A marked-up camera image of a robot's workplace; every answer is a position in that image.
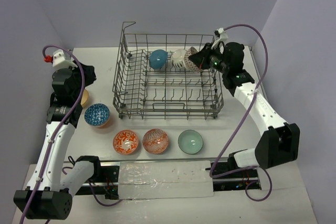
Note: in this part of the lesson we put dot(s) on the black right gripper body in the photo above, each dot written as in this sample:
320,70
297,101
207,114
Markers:
216,60

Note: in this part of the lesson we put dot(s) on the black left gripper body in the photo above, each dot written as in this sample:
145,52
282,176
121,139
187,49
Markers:
87,73

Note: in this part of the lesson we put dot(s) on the white bowl orange rim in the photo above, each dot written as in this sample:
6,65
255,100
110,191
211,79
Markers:
177,59

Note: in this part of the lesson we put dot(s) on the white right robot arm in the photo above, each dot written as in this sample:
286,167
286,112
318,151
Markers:
279,141

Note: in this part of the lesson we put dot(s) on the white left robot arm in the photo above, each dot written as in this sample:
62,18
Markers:
47,196

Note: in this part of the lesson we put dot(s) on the tan bowl on table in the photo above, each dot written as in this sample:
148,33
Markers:
85,98

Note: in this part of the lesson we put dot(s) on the blue white patterned bowl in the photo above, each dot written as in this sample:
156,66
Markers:
96,114

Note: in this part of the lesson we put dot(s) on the orange floral pattern bowl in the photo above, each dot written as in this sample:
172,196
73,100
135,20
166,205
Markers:
125,142

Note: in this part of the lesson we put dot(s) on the pale green bowl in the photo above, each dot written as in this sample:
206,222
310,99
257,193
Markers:
190,142

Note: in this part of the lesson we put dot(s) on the orange geometric pattern bowl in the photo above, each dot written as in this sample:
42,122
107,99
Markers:
155,141

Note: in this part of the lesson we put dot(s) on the white taped sheet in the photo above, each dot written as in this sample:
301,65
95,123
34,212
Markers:
160,180

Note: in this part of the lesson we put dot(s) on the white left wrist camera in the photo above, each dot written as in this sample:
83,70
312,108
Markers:
59,60

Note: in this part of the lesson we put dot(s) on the grey wire dish rack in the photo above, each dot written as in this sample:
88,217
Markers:
139,90

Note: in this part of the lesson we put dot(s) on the black mounting rail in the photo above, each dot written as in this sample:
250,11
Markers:
107,185

